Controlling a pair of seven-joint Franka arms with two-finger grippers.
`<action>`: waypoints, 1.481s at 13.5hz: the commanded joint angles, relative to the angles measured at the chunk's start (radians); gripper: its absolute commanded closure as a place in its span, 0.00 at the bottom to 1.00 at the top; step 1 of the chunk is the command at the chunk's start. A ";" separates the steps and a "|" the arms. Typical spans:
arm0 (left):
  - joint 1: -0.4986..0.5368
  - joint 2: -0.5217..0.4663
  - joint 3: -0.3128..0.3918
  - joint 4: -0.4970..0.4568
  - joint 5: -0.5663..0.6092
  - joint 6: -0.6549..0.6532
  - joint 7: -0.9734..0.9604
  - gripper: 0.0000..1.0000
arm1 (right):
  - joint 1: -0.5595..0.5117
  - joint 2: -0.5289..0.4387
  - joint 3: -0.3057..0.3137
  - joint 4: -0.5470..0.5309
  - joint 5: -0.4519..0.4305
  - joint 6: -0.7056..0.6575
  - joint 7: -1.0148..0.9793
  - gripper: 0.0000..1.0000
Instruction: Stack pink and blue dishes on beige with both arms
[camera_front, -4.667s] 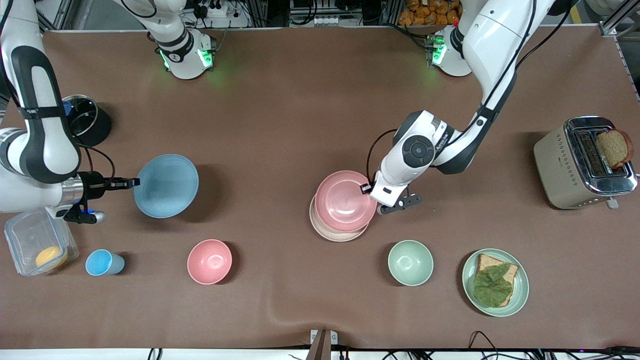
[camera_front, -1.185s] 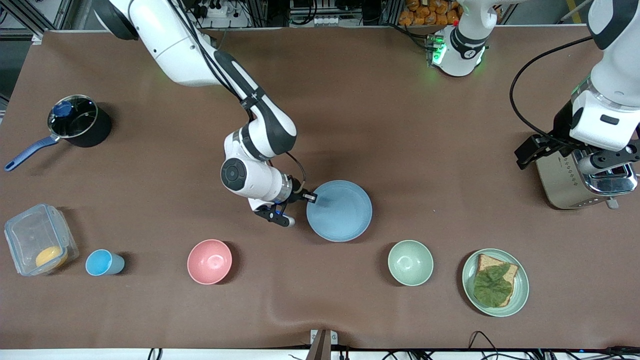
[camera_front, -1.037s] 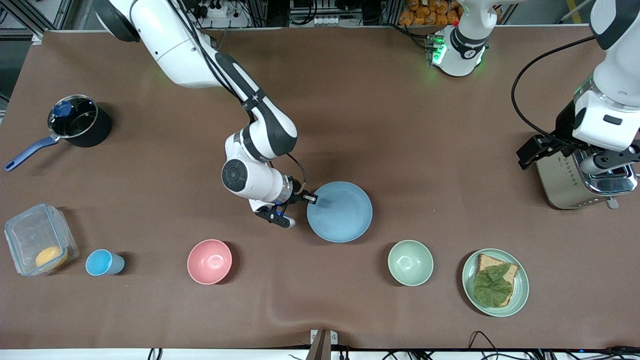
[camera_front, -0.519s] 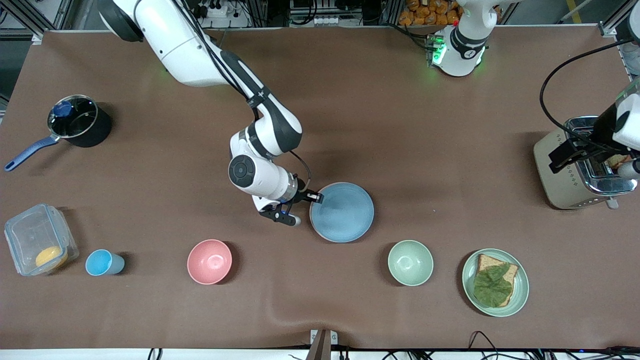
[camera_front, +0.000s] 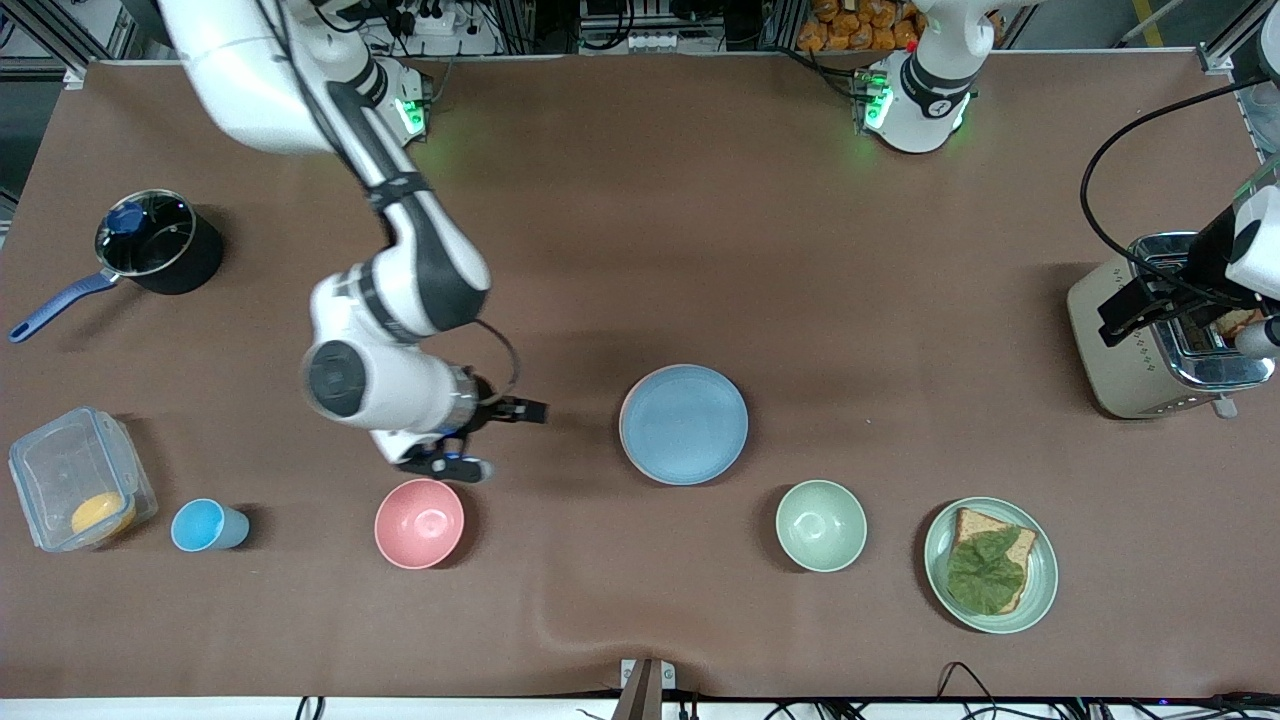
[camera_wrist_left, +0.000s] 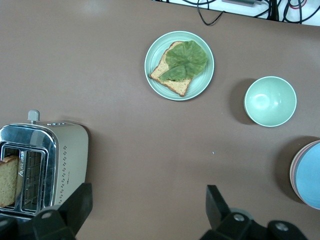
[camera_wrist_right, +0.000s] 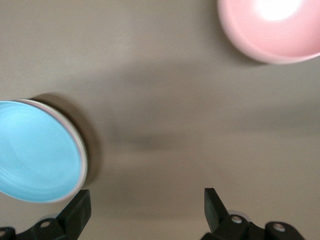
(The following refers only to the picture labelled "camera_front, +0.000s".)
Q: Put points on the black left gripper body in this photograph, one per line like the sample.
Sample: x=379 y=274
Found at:
x=1207 y=252

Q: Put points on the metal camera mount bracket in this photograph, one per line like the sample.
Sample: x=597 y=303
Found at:
x=645 y=690

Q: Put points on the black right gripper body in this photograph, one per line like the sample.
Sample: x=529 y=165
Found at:
x=487 y=407

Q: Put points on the toast slice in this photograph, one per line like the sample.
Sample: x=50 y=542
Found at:
x=1240 y=322

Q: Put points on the green bowl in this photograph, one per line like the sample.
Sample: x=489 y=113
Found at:
x=821 y=526

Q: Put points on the green lettuce leaf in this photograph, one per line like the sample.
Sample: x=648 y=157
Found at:
x=985 y=575

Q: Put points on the clear plastic container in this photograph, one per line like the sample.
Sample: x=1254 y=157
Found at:
x=60 y=470

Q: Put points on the beige chrome toaster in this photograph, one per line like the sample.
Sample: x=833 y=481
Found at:
x=1120 y=360

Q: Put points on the white power strip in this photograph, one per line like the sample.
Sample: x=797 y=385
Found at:
x=430 y=20

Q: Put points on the pink bowl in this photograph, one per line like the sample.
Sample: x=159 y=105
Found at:
x=419 y=524

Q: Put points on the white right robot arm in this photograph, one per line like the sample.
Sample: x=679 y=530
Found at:
x=420 y=250

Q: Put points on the brown table mat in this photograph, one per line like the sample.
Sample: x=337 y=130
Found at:
x=700 y=250

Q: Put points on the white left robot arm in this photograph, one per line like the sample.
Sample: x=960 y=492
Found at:
x=925 y=100

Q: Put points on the pink plate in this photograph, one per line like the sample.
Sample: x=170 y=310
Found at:
x=621 y=430

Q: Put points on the blue plate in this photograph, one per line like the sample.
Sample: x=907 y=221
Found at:
x=685 y=425

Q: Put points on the green plate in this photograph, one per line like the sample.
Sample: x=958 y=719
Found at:
x=1040 y=585

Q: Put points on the brown bread slice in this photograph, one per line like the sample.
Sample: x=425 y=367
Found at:
x=968 y=525

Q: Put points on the bag of orange buns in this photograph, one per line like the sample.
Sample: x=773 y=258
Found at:
x=860 y=25

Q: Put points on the yellow round food piece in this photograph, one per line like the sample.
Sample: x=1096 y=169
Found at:
x=102 y=515

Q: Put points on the glass lid with blue knob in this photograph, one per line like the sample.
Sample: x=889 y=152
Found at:
x=150 y=235

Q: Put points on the blue cup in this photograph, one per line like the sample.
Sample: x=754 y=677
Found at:
x=205 y=526

